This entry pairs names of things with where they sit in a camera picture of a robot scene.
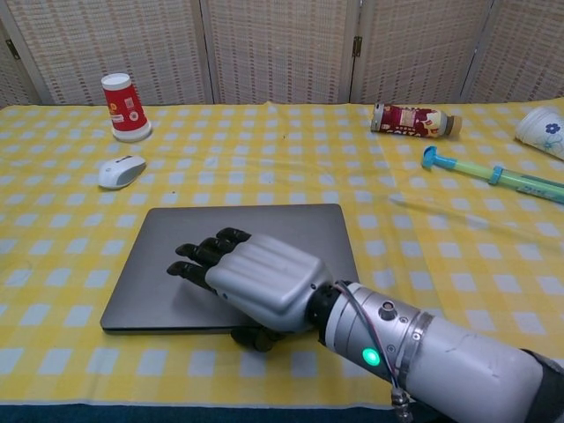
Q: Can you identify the red label coffee bottle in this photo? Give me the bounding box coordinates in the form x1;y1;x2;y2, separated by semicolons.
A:
369;102;464;138

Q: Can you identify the woven bamboo folding screen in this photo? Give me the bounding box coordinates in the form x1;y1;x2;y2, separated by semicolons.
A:
0;0;564;107

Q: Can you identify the red paper cup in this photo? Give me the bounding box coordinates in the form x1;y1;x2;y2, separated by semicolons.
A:
100;72;153;143

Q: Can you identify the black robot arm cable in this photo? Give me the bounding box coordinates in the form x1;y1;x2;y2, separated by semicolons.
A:
390;387;416;423

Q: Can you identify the white flower print paper cup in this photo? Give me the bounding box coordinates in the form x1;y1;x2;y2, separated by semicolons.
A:
515;105;564;161

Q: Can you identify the white grey computer mouse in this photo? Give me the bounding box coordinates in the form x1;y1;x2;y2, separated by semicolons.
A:
97;155;147;190

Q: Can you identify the grey apple laptop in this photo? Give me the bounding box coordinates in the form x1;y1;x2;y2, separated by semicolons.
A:
100;203;360;336

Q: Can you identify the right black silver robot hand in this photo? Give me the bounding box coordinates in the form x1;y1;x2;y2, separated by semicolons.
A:
166;226;336;353

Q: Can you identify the green blue toy water pump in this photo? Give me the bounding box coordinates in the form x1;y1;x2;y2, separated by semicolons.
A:
421;145;564;204

